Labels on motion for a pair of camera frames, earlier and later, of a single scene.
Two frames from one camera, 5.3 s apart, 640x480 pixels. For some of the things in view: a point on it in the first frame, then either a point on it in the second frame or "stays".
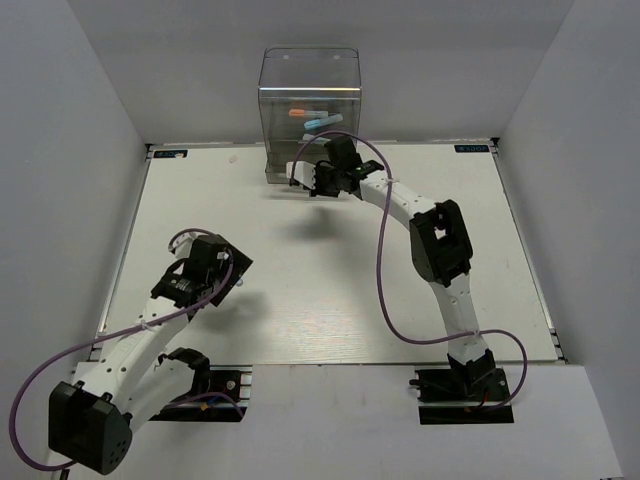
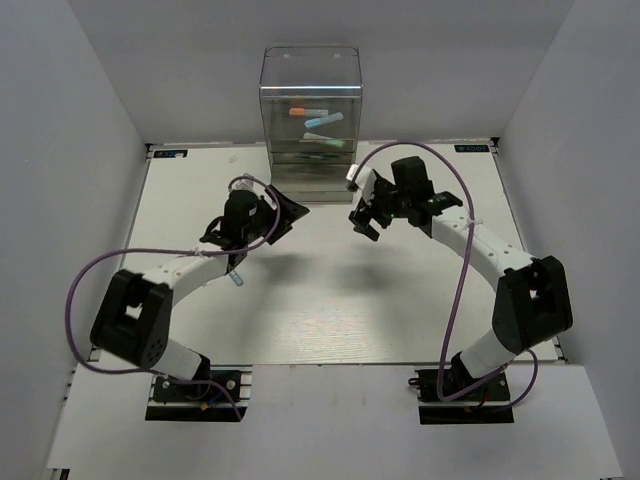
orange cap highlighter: (308, 113) stays
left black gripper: (241, 264) → (289, 213)
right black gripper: (319, 188) → (382, 185)
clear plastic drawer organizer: (309, 95) stays
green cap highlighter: (309, 137) stays
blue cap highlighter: (323, 120) stays
